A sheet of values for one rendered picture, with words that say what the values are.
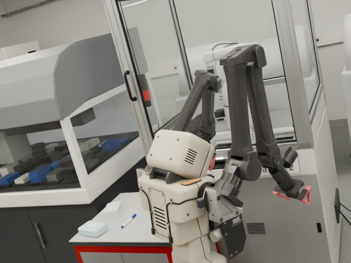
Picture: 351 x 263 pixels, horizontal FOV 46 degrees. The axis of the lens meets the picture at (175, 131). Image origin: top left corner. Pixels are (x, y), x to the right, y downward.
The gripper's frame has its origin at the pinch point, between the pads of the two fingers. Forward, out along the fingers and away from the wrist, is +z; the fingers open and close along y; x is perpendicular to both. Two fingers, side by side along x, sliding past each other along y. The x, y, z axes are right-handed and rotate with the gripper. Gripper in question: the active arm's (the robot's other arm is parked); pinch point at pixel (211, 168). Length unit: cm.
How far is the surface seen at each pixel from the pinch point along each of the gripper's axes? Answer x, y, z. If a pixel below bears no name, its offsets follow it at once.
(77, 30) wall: 301, 341, -87
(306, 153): -48, 19, 4
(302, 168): -44.5, 18.3, 12.4
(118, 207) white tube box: 57, -14, 14
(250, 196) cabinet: -12.2, 17.8, 28.4
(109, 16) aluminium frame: 48, 22, -90
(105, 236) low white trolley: 54, -37, 19
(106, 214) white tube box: 62, -20, 15
